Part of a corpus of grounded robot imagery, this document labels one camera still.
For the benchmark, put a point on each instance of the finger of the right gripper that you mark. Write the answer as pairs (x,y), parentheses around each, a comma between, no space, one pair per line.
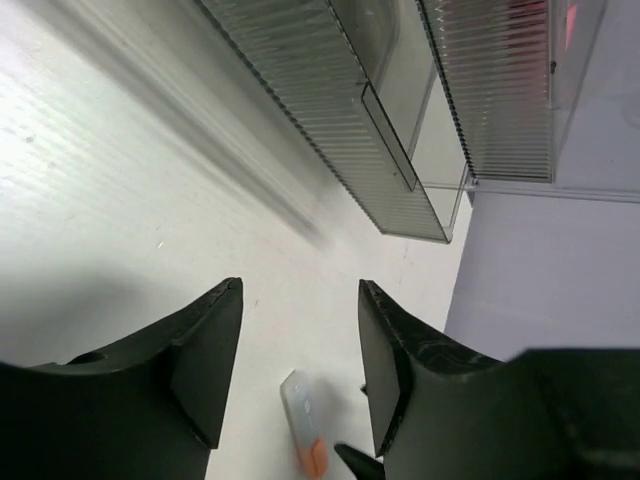
(362,466)

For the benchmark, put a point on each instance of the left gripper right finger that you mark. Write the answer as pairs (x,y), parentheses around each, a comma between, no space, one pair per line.
(441,410)

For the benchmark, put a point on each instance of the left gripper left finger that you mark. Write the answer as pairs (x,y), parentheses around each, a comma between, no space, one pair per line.
(148,406)

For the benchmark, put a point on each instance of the clear drawer organizer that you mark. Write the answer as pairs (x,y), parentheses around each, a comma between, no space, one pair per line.
(410,103)

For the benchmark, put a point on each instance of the orange capped marker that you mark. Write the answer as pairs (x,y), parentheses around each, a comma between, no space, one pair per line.
(310,447)

